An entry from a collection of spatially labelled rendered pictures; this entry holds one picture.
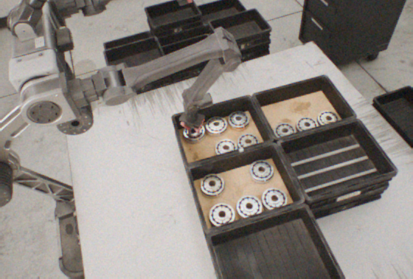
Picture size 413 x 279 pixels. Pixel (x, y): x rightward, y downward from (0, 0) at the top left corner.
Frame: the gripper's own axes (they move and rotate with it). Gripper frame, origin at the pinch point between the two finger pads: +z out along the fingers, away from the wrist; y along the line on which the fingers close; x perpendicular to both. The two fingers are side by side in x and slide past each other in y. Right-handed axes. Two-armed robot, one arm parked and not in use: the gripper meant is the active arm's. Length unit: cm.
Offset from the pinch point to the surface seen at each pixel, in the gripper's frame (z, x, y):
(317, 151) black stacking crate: 4, -12, -56
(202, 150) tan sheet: 4.1, 6.9, -7.3
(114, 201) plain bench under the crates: 17.1, 39.9, 23.8
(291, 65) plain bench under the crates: 17, -78, -27
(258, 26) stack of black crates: 38, -136, 14
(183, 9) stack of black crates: 39, -138, 81
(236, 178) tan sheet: 4.0, 14.5, -27.1
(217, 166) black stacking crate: -1.7, 15.3, -18.7
